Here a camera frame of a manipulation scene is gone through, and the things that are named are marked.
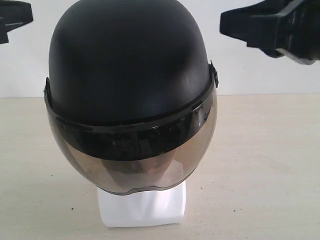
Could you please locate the white mannequin head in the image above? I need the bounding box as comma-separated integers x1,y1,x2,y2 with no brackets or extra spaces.
97,181,187,228

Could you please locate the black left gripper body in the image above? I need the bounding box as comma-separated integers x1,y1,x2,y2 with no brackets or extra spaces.
275,0,320,65

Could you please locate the black helmet with tinted visor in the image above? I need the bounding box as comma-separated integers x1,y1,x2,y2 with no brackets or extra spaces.
44,0,217,196

